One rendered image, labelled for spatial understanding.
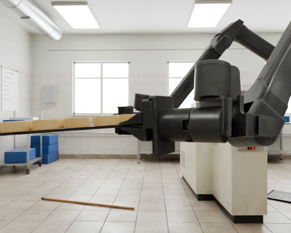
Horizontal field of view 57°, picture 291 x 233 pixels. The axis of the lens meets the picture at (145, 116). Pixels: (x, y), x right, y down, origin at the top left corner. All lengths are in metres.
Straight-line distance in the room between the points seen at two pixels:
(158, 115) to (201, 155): 2.86
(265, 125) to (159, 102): 0.17
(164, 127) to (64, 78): 6.48
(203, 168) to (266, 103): 2.89
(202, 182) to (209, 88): 2.96
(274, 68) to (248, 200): 2.35
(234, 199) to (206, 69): 2.37
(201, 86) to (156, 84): 6.10
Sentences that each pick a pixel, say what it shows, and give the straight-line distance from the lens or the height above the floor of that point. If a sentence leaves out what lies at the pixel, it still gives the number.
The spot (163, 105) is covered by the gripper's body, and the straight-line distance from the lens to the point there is 0.47.
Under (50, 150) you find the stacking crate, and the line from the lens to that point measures 6.17.
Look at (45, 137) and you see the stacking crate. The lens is 6.09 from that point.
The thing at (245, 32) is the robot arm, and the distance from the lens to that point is 1.12.
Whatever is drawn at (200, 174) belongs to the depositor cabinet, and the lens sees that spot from 3.33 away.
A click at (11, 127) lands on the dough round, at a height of 0.99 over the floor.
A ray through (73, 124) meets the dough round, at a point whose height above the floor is 0.99.
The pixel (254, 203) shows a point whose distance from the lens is 2.83.
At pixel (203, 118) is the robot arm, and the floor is 1.01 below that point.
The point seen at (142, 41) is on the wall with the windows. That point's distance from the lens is 6.73.
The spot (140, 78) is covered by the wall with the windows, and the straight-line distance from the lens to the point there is 6.55.
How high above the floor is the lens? 1.01
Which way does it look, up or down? level
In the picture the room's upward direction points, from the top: straight up
